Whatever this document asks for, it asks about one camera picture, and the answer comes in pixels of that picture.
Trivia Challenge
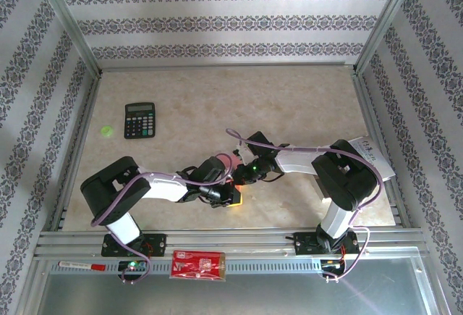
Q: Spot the aluminium frame post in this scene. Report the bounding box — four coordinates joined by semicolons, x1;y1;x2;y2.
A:
352;0;422;74
30;0;104;77

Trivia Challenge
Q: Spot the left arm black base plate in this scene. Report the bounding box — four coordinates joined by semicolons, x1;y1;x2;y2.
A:
101;233;168;257

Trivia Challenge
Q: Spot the long aluminium base rail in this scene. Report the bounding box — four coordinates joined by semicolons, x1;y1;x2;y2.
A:
34;230;430;258

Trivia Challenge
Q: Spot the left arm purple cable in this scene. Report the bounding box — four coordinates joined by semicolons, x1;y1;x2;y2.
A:
90;153;233;285

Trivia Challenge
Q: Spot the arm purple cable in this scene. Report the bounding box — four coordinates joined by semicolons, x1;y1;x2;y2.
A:
90;153;233;285
226;128;384;283

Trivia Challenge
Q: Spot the white printed booklet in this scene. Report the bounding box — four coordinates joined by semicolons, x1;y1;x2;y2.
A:
316;135;396;203

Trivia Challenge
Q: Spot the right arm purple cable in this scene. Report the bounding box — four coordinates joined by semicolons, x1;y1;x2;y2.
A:
226;128;384;283

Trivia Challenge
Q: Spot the aluminium side rail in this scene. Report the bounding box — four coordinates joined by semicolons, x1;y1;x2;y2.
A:
48;72;104;232
352;72;413;229

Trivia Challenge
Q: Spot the aluminium rail below patterned wall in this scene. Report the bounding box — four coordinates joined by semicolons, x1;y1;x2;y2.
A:
97;61;357;72

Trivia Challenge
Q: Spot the black desk calculator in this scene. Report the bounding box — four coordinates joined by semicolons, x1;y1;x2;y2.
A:
124;102;157;140

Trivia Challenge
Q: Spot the grey slotted cable duct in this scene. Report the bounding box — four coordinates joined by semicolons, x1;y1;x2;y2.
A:
48;259;348;274

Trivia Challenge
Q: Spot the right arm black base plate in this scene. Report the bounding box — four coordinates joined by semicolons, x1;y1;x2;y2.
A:
293;231;361;256

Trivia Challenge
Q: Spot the red white marker pen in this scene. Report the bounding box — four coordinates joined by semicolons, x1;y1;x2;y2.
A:
57;259;107;272

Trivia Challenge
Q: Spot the red snack packet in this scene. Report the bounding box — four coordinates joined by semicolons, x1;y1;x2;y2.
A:
169;249;227;282

